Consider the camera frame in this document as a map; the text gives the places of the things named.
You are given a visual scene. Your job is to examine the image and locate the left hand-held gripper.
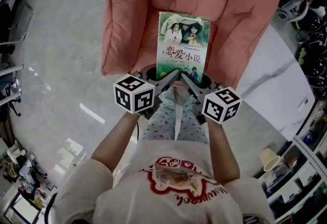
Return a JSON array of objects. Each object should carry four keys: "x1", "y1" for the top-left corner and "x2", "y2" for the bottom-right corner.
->
[{"x1": 113, "y1": 64, "x2": 181, "y2": 119}]

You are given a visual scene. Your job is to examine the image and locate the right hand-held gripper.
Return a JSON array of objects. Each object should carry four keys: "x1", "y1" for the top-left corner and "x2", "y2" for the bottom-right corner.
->
[{"x1": 180, "y1": 72, "x2": 243, "y2": 124}]

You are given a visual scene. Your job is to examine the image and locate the green cover book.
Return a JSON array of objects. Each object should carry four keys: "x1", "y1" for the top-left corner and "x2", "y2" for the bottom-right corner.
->
[{"x1": 155, "y1": 11, "x2": 212, "y2": 84}]

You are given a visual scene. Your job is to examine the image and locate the person's left forearm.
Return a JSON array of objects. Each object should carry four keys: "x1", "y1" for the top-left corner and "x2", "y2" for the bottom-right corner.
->
[{"x1": 90, "y1": 113, "x2": 140, "y2": 174}]

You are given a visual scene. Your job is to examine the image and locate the person's right forearm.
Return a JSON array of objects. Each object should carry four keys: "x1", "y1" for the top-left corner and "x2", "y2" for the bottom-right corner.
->
[{"x1": 206, "y1": 118, "x2": 241, "y2": 185}]

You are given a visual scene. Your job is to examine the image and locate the white marble coffee table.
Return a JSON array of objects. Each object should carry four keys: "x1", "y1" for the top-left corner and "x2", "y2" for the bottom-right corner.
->
[{"x1": 236, "y1": 25, "x2": 316, "y2": 142}]

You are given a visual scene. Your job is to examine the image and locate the person's white slipper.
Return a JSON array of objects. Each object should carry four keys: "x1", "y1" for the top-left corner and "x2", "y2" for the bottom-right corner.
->
[{"x1": 173, "y1": 84, "x2": 191, "y2": 105}]

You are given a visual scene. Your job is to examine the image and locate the person's star-patterned trousers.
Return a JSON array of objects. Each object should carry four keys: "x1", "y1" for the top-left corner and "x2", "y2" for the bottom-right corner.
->
[{"x1": 142, "y1": 84, "x2": 209, "y2": 144}]

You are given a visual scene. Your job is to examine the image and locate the beige mesh wastebasket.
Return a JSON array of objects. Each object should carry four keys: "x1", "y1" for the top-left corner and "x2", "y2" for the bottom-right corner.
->
[{"x1": 259, "y1": 147, "x2": 281, "y2": 172}]

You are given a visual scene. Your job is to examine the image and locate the pile of black white devices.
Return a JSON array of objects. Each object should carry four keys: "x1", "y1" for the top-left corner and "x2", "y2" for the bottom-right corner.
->
[{"x1": 277, "y1": 0, "x2": 327, "y2": 102}]

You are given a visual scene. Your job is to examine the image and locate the white perforated shelving rack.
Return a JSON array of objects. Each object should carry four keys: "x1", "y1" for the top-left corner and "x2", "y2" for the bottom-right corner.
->
[{"x1": 258, "y1": 100, "x2": 327, "y2": 224}]

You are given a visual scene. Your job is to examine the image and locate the person's white printed t-shirt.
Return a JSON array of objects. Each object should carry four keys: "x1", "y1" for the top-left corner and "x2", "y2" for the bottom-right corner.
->
[{"x1": 52, "y1": 138, "x2": 275, "y2": 224}]

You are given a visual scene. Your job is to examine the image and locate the metal frame chair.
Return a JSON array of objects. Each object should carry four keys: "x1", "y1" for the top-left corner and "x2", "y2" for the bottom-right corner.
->
[{"x1": 14, "y1": 3, "x2": 34, "y2": 43}]

